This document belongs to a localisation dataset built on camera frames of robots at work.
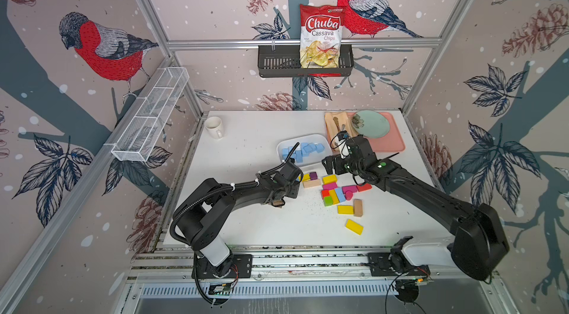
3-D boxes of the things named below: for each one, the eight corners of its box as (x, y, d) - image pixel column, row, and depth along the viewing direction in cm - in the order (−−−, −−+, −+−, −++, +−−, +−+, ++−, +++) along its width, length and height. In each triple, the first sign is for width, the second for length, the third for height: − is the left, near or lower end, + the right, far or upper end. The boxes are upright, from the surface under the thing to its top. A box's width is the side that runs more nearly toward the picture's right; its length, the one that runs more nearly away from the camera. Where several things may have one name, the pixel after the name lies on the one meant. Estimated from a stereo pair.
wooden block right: (353, 216, 86) (354, 214, 85) (353, 199, 91) (354, 197, 89) (361, 217, 86) (362, 215, 84) (361, 201, 90) (362, 199, 88)
